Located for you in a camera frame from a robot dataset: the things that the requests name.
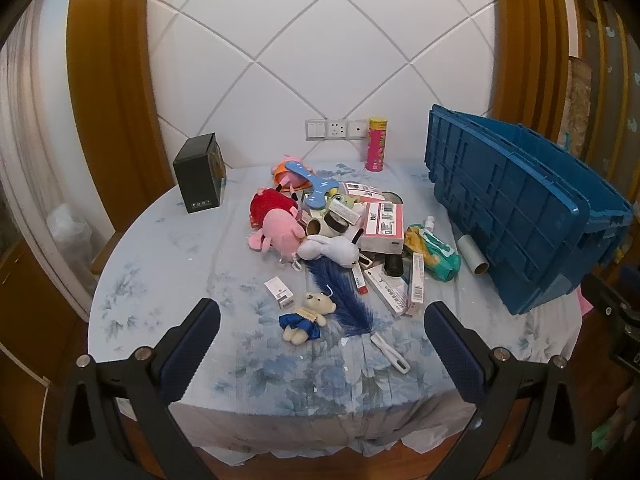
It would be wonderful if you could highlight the beige patterned rolled mat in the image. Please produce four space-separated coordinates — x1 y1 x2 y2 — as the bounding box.
567 57 594 152

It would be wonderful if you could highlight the wooden wall pillar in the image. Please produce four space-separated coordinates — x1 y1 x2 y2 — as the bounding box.
487 0 571 133
66 0 176 231

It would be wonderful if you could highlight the green wipes packet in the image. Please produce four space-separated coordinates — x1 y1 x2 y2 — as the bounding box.
403 215 462 282

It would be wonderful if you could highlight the teddy bear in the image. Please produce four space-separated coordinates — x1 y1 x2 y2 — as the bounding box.
279 291 337 346

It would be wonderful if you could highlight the clear plastic bag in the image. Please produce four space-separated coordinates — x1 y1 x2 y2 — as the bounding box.
47 202 93 281

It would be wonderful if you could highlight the grey paper roll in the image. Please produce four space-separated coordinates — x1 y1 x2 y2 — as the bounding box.
458 234 489 277

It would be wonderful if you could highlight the red white tube box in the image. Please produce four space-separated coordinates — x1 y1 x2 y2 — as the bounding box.
351 261 371 296

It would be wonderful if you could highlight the blue floral tablecloth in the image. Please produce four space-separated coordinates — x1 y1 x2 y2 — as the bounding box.
87 160 586 466

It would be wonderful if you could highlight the blue plastic crate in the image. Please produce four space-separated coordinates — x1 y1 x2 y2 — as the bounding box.
426 104 635 316

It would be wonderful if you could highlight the small white box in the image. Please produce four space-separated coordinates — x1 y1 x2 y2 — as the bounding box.
264 277 296 310

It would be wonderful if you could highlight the pink chips can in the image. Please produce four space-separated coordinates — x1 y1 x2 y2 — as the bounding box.
365 116 390 172

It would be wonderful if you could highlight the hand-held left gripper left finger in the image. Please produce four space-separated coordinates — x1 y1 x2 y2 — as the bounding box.
54 297 222 480

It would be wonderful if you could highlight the white green box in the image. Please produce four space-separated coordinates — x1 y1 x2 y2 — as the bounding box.
326 199 362 224

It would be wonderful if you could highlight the pink pig plush toy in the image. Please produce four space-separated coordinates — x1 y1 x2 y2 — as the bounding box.
247 208 306 256

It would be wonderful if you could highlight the wooden slatted screen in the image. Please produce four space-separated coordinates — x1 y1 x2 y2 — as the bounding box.
567 0 640 161

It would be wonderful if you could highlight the red plush toy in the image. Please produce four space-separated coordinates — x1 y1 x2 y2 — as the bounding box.
250 187 300 228

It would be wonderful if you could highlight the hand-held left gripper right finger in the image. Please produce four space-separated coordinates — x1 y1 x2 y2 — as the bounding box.
423 301 587 480

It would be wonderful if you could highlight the dark blue feather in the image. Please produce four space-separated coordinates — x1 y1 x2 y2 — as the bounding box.
306 256 375 337

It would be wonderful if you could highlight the long white box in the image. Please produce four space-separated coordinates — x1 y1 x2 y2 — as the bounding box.
363 266 410 318

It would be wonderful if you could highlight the white utility knife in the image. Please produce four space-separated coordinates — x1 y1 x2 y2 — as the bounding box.
369 333 412 375

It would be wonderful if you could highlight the white box with orange stripe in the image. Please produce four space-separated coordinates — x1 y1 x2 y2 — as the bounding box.
406 251 426 317

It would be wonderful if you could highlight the large pink white box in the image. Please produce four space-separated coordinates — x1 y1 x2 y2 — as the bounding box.
359 201 406 255

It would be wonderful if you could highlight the white dog plush toy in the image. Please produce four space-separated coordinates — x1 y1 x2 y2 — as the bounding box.
296 227 366 267

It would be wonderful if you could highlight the black speaker box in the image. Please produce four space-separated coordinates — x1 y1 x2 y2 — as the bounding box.
173 133 227 215

